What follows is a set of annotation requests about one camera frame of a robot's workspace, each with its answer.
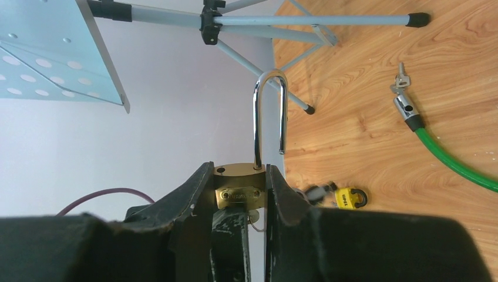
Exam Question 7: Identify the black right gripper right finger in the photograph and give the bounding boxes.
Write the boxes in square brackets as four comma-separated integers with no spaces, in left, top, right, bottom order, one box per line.
[265,165,492,281]

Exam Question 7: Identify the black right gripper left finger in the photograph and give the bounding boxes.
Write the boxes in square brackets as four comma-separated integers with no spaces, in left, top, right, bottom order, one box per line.
[1,162,214,281]

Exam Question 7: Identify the black-headed key bunch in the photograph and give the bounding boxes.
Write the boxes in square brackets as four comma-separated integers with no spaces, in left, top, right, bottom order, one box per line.
[292,182,338,206]

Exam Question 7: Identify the yellow padlock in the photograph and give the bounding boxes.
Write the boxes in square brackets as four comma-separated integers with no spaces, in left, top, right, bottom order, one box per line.
[334,187,368,210]

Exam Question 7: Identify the small brass padlock with keys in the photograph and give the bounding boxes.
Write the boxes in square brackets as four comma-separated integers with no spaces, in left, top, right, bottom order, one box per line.
[214,69,289,232]

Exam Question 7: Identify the grey music stand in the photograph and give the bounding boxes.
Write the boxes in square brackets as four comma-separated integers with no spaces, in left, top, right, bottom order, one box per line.
[1,1,431,111]

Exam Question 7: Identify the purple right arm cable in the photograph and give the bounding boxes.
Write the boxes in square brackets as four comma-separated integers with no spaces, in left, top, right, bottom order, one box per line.
[56,187,156,217]

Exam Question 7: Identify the green cable lock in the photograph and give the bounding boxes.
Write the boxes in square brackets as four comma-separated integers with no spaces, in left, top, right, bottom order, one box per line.
[393,91,498,193]

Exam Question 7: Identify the cable lock keys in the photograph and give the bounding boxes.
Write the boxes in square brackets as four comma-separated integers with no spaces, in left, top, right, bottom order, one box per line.
[390,62,411,94]

